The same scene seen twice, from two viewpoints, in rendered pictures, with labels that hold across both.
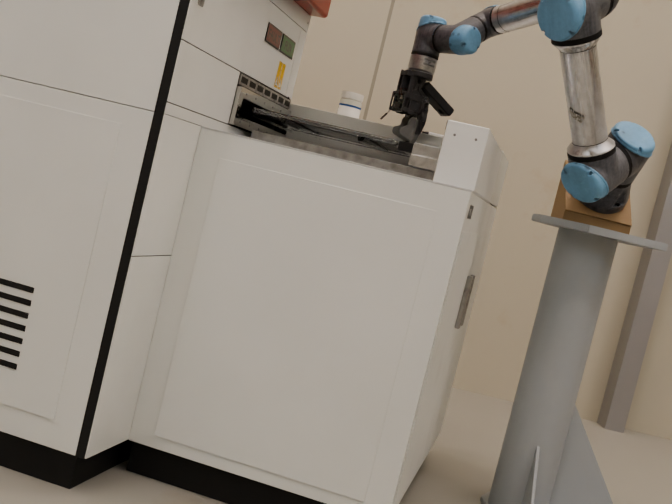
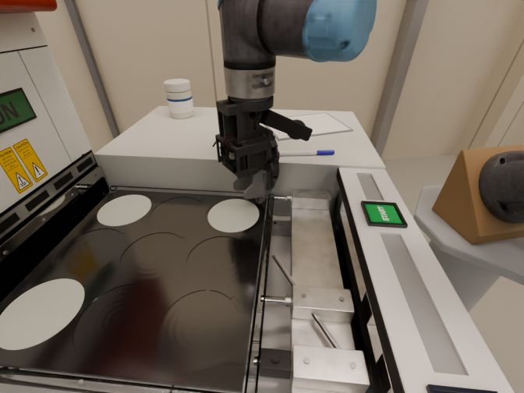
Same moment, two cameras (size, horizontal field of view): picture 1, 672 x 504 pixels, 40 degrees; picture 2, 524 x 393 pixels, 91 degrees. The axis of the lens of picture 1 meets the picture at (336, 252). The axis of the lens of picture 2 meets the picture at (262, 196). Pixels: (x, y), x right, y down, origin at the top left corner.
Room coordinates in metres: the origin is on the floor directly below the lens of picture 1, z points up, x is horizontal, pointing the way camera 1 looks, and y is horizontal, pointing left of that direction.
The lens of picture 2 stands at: (2.14, -0.07, 1.22)
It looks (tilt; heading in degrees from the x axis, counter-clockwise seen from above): 36 degrees down; 353
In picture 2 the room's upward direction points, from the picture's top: straight up
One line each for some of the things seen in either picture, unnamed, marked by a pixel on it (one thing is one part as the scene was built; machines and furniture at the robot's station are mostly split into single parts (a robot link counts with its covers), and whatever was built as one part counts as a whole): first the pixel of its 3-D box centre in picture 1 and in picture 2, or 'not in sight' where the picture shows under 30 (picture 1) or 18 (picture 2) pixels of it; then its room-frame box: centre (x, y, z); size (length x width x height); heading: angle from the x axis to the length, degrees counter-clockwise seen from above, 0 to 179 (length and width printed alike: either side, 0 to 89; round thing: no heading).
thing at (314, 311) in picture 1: (339, 322); not in sight; (2.50, -0.05, 0.41); 0.96 x 0.64 x 0.82; 167
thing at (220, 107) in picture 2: (412, 94); (247, 134); (2.55, -0.10, 1.05); 0.09 x 0.08 x 0.12; 118
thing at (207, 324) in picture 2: (338, 133); (154, 255); (2.45, 0.07, 0.90); 0.34 x 0.34 x 0.01; 77
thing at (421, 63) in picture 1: (422, 66); (251, 83); (2.55, -0.11, 1.13); 0.08 x 0.08 x 0.05
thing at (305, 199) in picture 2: not in sight; (310, 199); (2.57, -0.23, 0.89); 0.08 x 0.03 x 0.03; 77
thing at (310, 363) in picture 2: (429, 152); (327, 368); (2.25, -0.16, 0.89); 0.08 x 0.03 x 0.03; 77
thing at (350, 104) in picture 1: (349, 108); (179, 98); (2.93, 0.07, 1.01); 0.07 x 0.07 x 0.10
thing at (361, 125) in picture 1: (397, 157); (246, 154); (2.80, -0.11, 0.89); 0.62 x 0.35 x 0.14; 77
